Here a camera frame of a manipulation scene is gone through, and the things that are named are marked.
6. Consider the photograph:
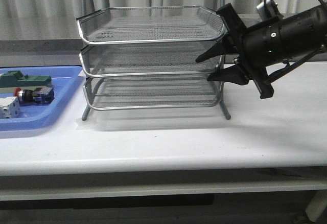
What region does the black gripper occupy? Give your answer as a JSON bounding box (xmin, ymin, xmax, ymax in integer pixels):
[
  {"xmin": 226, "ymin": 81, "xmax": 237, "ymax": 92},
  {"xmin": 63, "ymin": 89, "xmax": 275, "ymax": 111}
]
[{"xmin": 195, "ymin": 3, "xmax": 274, "ymax": 99}]

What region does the silver mesh tray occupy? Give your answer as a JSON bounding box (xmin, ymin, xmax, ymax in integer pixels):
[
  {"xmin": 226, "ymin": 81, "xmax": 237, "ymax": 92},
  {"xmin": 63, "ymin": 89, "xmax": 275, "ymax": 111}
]
[
  {"xmin": 79, "ymin": 41, "xmax": 223, "ymax": 77},
  {"xmin": 77, "ymin": 6, "xmax": 225, "ymax": 44},
  {"xmin": 83, "ymin": 74, "xmax": 223, "ymax": 110}
]

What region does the red emergency stop button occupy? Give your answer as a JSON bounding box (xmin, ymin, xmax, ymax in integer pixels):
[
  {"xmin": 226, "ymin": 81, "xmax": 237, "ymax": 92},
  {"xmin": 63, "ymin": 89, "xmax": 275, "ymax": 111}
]
[{"xmin": 13, "ymin": 87, "xmax": 55, "ymax": 105}]

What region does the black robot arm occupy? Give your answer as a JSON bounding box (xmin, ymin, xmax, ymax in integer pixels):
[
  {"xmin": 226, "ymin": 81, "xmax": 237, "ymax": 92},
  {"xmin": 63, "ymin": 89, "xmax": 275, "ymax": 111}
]
[{"xmin": 196, "ymin": 3, "xmax": 326, "ymax": 99}]

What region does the silver mesh top tray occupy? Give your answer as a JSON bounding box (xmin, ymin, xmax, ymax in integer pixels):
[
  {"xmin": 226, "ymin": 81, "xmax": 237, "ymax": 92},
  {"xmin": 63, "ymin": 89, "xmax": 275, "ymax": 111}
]
[{"xmin": 77, "ymin": 6, "xmax": 225, "ymax": 44}]

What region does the silver mesh bottom tray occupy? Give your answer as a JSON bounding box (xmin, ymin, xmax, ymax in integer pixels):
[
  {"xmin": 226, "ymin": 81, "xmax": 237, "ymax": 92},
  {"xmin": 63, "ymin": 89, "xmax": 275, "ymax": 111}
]
[{"xmin": 83, "ymin": 74, "xmax": 223, "ymax": 110}]

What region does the white table leg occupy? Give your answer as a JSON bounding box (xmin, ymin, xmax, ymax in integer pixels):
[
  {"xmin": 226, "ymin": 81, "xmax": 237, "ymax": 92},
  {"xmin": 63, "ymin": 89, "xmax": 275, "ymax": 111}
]
[{"xmin": 305, "ymin": 190, "xmax": 327, "ymax": 222}]

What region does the blue plastic tray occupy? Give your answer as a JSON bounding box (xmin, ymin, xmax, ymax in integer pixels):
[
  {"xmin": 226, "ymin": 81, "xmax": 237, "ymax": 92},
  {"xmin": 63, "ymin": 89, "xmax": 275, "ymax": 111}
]
[{"xmin": 1, "ymin": 65, "xmax": 84, "ymax": 131}]

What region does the dark steel back counter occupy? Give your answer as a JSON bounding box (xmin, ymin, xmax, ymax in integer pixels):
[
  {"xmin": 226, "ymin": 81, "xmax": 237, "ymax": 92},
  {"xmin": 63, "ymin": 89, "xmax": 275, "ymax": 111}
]
[{"xmin": 0, "ymin": 13, "xmax": 327, "ymax": 55}]

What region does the green terminal block module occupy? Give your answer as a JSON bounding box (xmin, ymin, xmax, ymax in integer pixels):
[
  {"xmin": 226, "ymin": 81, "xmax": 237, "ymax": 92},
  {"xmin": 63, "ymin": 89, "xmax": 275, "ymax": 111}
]
[{"xmin": 1, "ymin": 70, "xmax": 52, "ymax": 88}]

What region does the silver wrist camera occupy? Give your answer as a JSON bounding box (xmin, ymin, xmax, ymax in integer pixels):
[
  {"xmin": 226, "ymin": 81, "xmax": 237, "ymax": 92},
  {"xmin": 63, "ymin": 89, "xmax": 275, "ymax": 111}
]
[{"xmin": 256, "ymin": 0, "xmax": 283, "ymax": 21}]

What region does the grey metal rack frame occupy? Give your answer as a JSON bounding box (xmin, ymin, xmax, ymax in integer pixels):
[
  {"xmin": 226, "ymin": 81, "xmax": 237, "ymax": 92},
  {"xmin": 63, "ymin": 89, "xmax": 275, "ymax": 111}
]
[{"xmin": 76, "ymin": 9, "xmax": 232, "ymax": 122}]

